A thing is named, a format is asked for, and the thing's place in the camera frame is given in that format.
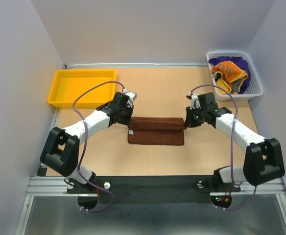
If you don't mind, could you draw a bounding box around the brown towel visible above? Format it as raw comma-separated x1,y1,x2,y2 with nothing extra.
128,117,186,146

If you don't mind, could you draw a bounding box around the orange towel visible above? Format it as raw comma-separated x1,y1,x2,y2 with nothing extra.
211,61,248,83

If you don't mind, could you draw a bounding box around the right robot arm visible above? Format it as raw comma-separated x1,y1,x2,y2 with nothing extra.
184,93,285,191

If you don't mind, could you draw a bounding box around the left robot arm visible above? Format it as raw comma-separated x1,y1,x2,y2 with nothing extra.
40,92,137,193

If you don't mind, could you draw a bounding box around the yellow towel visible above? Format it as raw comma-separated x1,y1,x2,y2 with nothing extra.
216,78,232,94

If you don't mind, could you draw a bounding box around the grey towel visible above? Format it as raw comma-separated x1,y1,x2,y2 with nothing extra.
232,78,248,94

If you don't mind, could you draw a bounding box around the white plastic basket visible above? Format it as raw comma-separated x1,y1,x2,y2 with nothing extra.
206,50,263,101

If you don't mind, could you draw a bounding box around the yellow plastic tray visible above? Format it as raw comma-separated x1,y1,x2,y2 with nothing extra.
47,69,117,109

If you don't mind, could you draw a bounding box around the purple towel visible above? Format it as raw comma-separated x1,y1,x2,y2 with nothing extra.
208,56,251,94

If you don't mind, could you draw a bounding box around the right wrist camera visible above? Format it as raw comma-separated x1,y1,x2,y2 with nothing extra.
186,91,201,110

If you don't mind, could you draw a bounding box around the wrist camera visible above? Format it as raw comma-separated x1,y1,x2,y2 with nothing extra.
186,91,201,110
122,88,137,102

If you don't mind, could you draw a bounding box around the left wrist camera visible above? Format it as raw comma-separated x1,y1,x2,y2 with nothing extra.
122,88,137,102

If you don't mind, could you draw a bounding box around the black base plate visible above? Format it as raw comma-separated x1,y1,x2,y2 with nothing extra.
67,175,241,212

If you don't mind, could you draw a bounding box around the aluminium frame rail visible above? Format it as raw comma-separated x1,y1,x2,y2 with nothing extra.
26,176,286,196

